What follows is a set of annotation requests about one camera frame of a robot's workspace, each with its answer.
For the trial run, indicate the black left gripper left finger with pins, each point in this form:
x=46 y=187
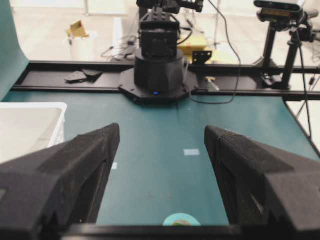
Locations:
x=54 y=188

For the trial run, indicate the black camera stand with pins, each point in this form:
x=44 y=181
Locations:
x=300 y=32

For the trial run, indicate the yellow box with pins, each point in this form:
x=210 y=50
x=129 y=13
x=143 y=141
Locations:
x=197 y=42

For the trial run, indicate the small tape piece marker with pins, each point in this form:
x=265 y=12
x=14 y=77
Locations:
x=114 y=166
x=191 y=152

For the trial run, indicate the white bin with cardboard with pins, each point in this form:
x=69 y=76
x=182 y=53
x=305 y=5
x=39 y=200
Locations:
x=82 y=42

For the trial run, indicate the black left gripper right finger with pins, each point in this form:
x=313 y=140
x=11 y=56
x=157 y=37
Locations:
x=262 y=185

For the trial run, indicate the white plastic basket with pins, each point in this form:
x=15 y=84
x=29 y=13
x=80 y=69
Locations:
x=27 y=127

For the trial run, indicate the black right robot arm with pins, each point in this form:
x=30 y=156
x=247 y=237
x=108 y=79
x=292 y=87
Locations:
x=160 y=73

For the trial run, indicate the black camera on stand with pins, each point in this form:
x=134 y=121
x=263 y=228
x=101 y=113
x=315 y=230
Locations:
x=284 y=11

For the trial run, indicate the teal tape roll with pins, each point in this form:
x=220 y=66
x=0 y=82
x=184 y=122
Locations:
x=181 y=219

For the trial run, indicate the black aluminium rail frame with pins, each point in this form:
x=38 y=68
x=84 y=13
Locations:
x=203 y=80

